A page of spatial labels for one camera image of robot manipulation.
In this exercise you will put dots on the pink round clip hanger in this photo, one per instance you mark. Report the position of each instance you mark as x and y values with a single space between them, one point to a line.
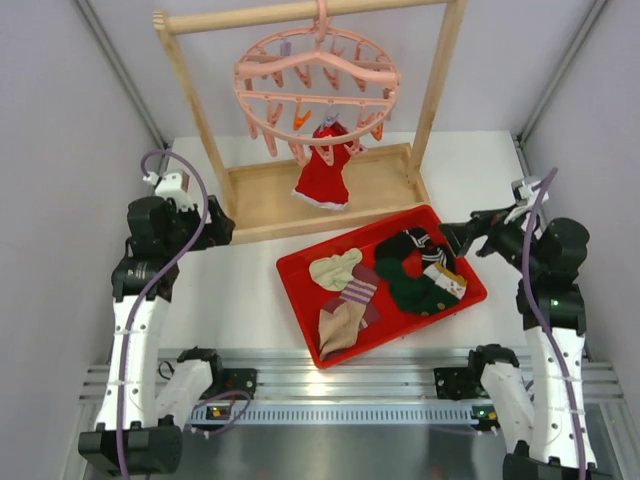
330 70

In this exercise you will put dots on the cream yellow sock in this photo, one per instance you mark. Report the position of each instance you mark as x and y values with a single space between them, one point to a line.
333 273

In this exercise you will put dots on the aluminium mounting rail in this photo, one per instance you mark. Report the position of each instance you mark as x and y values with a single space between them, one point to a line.
402 386

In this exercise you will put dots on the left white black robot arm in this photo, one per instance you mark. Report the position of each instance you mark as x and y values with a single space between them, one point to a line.
138 430

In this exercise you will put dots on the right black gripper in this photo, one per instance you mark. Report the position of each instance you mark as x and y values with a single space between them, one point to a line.
490 222

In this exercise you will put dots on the wooden hanger rack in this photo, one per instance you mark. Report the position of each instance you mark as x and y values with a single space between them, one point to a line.
381 181

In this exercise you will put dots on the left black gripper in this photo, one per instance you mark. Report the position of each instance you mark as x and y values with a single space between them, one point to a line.
214 233

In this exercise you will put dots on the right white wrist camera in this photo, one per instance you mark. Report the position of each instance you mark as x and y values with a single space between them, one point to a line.
525 192

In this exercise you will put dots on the purple clip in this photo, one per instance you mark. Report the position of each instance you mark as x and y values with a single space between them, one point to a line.
329 120

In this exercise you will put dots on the white patterned sock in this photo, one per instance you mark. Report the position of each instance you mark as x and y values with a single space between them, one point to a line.
452 283

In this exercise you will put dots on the dark green sock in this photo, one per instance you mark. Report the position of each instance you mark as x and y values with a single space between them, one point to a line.
412 294

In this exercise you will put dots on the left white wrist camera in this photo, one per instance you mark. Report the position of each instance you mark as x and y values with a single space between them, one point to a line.
173 185

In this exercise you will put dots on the red plastic tray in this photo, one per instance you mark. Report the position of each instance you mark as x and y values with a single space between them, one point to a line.
307 298

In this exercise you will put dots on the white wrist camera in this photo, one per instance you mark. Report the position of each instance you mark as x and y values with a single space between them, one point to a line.
525 192
173 185

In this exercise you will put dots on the red sock on hanger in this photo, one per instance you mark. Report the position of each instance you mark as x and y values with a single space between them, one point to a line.
321 181

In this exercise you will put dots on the beige purple striped sock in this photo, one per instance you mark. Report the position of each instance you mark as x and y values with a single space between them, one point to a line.
358 295

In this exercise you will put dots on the black white striped sock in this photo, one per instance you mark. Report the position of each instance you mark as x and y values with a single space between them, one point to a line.
430 251

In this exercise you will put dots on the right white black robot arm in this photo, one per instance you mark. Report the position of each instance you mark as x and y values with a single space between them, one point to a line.
544 426

